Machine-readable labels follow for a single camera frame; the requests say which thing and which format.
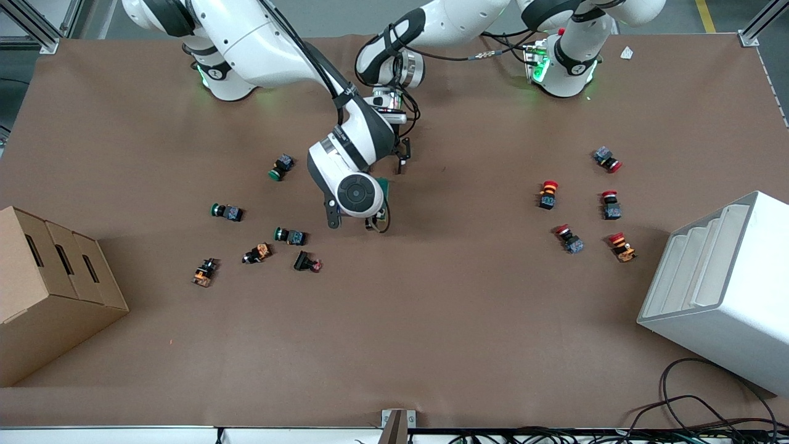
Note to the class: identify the black switch with pink tip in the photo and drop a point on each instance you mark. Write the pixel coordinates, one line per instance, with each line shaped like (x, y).
(306, 261)

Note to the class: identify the green load switch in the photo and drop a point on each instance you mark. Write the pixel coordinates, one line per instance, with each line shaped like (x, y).
(384, 191)

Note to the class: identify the brown paper table cover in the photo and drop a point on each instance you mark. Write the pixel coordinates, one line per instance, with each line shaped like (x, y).
(431, 320)

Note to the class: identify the small white paper scrap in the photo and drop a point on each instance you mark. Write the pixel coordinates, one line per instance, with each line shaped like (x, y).
(627, 53)

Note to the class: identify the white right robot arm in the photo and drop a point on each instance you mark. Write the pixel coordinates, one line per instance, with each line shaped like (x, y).
(259, 43)

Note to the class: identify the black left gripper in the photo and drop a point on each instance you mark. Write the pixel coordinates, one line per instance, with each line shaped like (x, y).
(402, 150)

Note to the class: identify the black push button orange block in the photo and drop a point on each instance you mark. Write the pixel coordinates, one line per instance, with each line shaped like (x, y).
(257, 253)
(204, 272)

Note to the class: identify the white table edge rail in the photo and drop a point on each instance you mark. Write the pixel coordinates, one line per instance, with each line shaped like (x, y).
(123, 435)

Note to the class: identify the brown cardboard box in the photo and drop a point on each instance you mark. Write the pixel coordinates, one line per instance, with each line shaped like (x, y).
(49, 308)

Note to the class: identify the green push button grey block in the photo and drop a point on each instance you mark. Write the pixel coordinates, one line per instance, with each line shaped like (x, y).
(291, 236)
(282, 166)
(228, 213)

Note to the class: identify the red push button grey block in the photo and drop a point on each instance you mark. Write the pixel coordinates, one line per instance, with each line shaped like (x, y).
(611, 206)
(570, 240)
(606, 158)

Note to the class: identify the aluminium frame profile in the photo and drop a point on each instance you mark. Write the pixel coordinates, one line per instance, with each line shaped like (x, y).
(755, 31)
(37, 34)

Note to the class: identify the grey metal bracket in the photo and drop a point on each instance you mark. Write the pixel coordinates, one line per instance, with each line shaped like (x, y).
(397, 425)

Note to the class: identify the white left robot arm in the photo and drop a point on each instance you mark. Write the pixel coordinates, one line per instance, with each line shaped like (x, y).
(468, 18)

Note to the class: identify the white plastic stepped rack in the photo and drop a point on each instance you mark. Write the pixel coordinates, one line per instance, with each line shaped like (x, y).
(727, 308)

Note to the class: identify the red orange striped push button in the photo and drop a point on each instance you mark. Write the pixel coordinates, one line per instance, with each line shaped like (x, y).
(548, 195)

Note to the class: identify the red push button orange block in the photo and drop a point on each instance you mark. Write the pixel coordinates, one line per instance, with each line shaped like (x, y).
(622, 248)

